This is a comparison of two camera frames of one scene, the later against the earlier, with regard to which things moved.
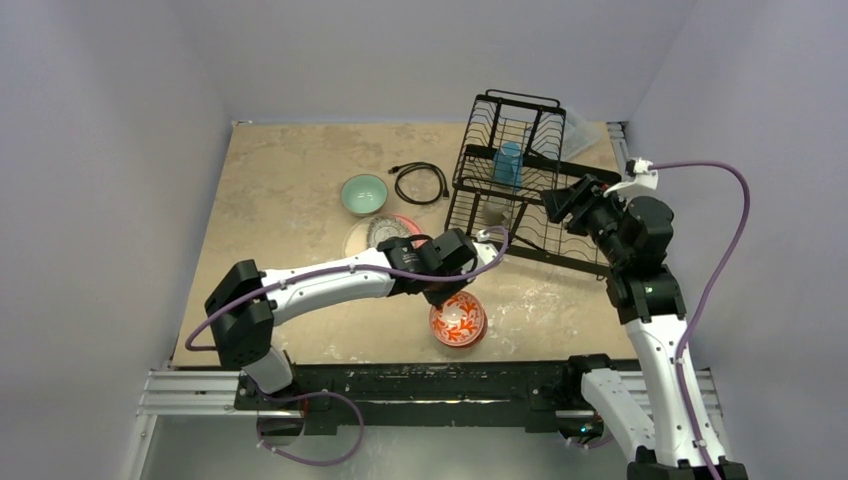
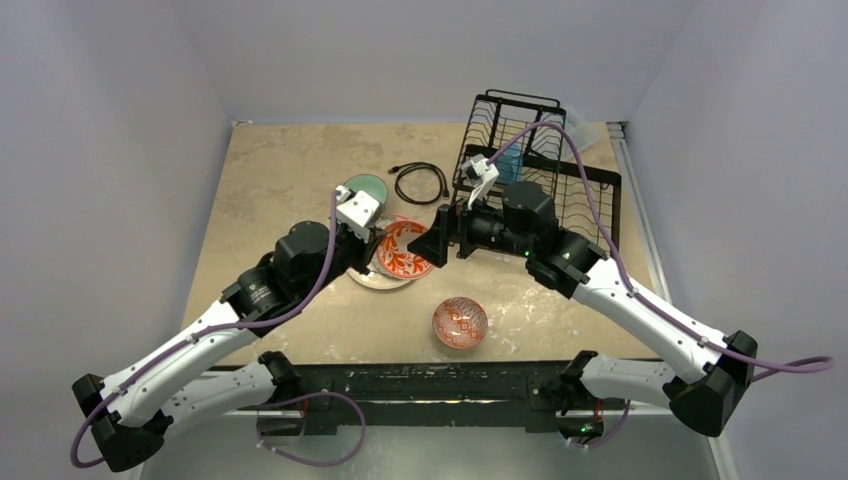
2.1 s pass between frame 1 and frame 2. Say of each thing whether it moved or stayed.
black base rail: stayed
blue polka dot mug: stayed
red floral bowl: moved
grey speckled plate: stayed
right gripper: moved
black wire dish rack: stayed
